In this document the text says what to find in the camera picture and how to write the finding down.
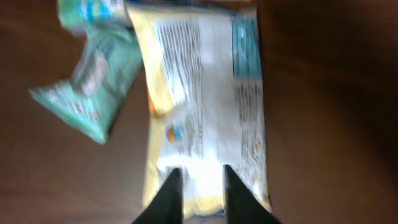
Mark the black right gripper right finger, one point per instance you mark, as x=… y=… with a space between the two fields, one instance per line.
x=240 y=206

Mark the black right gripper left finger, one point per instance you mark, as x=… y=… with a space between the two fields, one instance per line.
x=167 y=206

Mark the cream snack bag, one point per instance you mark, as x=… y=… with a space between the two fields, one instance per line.
x=205 y=91

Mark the teal white tissue packet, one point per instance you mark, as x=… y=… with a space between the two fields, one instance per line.
x=91 y=98

